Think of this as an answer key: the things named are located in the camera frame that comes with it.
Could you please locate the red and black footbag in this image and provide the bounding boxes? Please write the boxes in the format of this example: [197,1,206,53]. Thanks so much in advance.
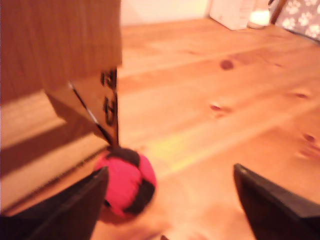
[93,147,157,218]

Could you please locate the cardboard dice tower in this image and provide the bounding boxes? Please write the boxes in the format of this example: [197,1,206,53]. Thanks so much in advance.
[0,0,123,216]

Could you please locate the grey paw print cloth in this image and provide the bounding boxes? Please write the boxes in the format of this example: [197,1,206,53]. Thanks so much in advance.
[274,0,320,42]

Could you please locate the thin brown board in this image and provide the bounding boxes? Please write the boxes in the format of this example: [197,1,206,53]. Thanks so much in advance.
[268,0,287,25]

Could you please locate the white printed carton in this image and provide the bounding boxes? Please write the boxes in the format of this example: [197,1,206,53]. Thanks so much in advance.
[208,0,251,31]

